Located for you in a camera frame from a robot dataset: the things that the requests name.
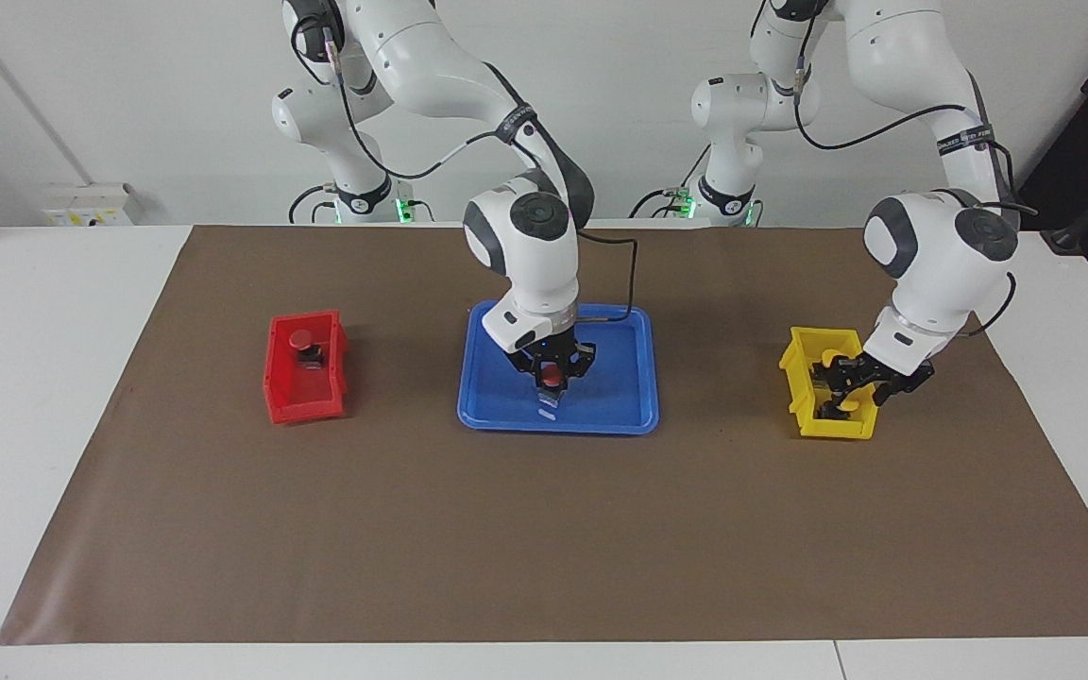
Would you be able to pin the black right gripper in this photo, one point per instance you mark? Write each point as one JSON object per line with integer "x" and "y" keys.
{"x": 530, "y": 351}

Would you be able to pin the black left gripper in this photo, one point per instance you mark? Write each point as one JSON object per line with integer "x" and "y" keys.
{"x": 903, "y": 380}

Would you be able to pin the red push button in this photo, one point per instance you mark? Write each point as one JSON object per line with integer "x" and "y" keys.
{"x": 553, "y": 376}
{"x": 301, "y": 338}

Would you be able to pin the yellow push button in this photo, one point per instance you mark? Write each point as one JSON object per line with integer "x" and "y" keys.
{"x": 852, "y": 406}
{"x": 833, "y": 358}

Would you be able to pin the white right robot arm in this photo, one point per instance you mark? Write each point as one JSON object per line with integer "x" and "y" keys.
{"x": 525, "y": 246}

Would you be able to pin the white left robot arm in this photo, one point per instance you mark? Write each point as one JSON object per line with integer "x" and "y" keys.
{"x": 941, "y": 255}

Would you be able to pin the blue plastic tray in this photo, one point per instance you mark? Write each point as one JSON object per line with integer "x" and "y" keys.
{"x": 620, "y": 397}

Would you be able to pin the yellow plastic bin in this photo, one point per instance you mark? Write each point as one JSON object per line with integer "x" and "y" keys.
{"x": 804, "y": 416}

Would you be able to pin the brown table mat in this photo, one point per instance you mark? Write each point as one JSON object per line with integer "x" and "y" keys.
{"x": 506, "y": 529}

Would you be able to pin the red plastic bin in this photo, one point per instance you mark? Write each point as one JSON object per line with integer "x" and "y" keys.
{"x": 303, "y": 401}

